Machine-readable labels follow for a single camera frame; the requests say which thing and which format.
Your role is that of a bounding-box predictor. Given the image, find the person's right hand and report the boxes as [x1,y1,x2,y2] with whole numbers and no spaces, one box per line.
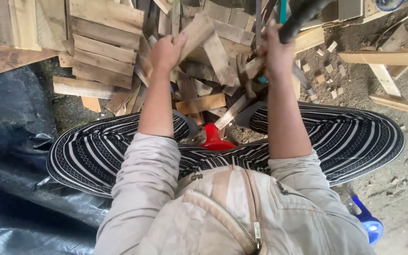
[259,20,297,81]

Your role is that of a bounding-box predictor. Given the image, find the person's left hand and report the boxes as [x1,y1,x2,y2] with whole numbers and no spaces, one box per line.
[148,33,188,73]

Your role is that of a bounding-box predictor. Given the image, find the black handled tool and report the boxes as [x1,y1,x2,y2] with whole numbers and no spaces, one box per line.
[278,0,336,45]

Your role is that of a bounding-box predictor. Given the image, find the short pale wooden plank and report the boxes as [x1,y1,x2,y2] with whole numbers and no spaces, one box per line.
[174,13,216,68]

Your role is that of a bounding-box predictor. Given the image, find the grey metal tool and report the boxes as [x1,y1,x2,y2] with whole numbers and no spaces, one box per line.
[292,63,320,104]

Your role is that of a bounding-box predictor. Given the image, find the scattered small wood blocks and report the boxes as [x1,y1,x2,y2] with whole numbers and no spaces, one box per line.
[301,40,347,100]

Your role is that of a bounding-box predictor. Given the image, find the grey flat board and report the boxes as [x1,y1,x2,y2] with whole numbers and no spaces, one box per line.
[338,0,364,21]

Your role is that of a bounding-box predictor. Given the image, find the blue white bowl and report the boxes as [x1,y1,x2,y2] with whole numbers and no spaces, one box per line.
[375,0,405,11]

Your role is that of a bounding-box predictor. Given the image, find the red plastic stool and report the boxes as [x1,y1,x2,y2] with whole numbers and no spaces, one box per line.
[200,123,237,151]

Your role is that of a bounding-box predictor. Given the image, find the black white striped trousers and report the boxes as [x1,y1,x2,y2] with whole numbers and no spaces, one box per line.
[46,101,406,199]

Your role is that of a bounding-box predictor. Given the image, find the pile of wooden plank offcuts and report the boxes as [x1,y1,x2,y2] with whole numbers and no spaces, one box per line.
[52,0,326,131]

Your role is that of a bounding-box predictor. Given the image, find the beige zip jacket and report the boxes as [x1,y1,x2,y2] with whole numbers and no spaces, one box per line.
[92,132,378,255]

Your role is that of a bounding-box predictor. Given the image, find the blue plastic container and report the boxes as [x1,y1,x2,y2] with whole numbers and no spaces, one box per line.
[347,195,385,247]

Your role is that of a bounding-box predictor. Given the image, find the black plastic tarp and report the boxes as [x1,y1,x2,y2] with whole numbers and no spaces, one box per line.
[0,65,113,255]

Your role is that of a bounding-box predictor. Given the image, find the teal plastic handle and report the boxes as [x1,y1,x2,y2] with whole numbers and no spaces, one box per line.
[279,0,288,25]

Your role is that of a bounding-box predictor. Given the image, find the wooden batten frame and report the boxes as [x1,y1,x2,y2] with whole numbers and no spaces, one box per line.
[339,34,408,119]

